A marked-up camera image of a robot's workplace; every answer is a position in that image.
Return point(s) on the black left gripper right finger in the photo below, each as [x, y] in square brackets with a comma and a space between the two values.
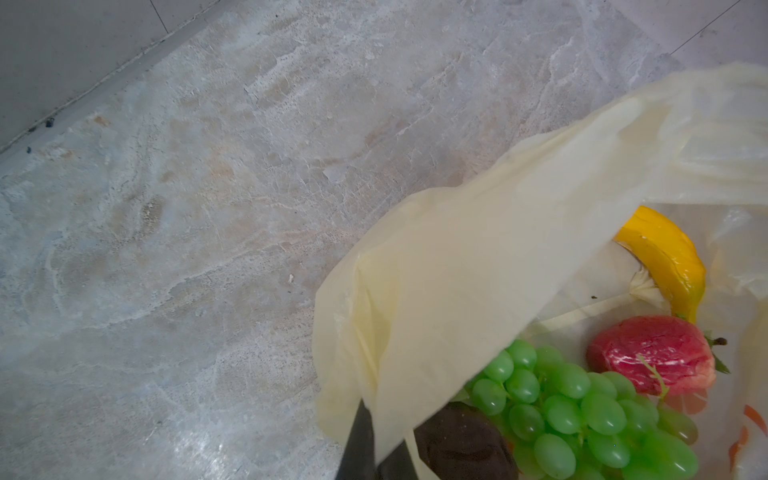
[398, 465]

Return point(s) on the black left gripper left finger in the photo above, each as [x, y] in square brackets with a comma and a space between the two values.
[358, 461]

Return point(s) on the cream plastic fruit-print bag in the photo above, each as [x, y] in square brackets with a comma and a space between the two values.
[446, 279]

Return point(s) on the yellow banana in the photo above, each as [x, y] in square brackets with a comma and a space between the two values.
[669, 256]

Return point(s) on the dark purple fruit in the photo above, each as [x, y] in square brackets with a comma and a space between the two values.
[459, 442]

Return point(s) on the green grape bunch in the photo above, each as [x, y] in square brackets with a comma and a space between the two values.
[561, 421]

